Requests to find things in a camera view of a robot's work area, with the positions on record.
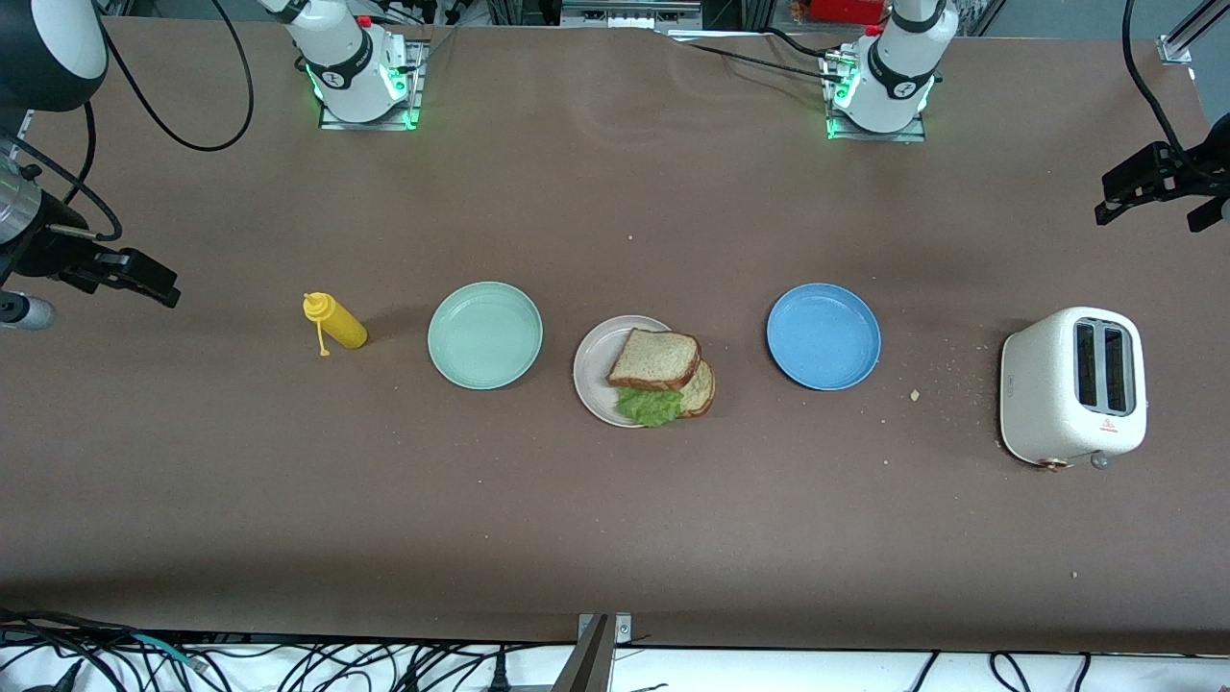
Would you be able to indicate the aluminium frame profile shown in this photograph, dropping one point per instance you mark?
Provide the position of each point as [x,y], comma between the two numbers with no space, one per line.
[1180,43]

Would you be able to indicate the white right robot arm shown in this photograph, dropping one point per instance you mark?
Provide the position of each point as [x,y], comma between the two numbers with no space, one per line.
[48,48]

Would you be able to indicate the brown toasted bread slice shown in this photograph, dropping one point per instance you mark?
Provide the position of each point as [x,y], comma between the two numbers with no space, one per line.
[651,358]
[701,394]

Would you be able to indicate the white toaster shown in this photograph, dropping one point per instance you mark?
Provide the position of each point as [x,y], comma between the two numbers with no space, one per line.
[1043,394]

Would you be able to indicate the grey metal bracket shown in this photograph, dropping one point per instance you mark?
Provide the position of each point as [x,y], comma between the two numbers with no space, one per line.
[620,630]

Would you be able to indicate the blue plate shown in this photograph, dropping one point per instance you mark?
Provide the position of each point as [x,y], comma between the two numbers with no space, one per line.
[824,336]

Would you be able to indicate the yellow squeeze bottle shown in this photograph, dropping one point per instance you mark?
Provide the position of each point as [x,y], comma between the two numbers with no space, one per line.
[344,327]

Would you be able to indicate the silver metal rail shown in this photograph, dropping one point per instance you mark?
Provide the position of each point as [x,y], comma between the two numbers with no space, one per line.
[629,12]

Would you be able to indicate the beige plate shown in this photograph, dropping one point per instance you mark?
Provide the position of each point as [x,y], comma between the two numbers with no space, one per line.
[591,370]

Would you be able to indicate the red box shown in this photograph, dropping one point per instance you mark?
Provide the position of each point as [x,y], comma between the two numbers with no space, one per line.
[846,10]

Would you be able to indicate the green lettuce leaf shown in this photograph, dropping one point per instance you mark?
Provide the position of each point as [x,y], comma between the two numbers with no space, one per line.
[651,406]

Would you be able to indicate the mint green plate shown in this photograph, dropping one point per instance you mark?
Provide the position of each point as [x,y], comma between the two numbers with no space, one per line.
[484,335]

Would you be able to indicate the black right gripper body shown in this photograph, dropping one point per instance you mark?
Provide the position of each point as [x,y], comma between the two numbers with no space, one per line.
[46,252]

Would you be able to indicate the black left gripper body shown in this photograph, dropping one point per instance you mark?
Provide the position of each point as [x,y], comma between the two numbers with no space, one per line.
[1184,175]

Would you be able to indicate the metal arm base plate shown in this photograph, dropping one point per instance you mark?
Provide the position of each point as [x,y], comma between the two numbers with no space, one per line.
[913,137]
[332,123]

